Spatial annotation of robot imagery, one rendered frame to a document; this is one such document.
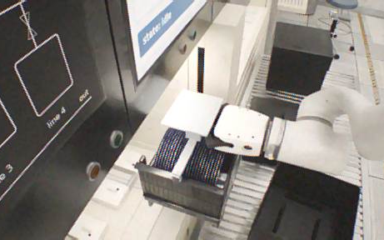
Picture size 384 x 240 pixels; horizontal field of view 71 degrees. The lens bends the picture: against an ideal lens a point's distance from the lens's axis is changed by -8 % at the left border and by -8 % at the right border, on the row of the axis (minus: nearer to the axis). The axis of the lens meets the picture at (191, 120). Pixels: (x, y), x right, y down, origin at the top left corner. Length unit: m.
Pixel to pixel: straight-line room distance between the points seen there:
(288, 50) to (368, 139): 0.98
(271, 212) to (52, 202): 0.87
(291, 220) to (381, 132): 0.67
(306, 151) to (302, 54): 0.89
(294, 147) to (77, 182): 0.40
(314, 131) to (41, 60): 0.49
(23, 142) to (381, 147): 0.44
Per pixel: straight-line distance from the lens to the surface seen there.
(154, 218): 0.92
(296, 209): 1.10
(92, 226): 0.91
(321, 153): 0.58
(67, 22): 0.25
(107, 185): 0.97
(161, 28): 0.40
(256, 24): 1.92
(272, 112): 1.26
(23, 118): 0.23
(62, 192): 0.29
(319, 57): 1.43
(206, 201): 0.66
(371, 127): 0.47
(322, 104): 0.60
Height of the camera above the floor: 1.68
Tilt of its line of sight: 44 degrees down
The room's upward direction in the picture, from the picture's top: straight up
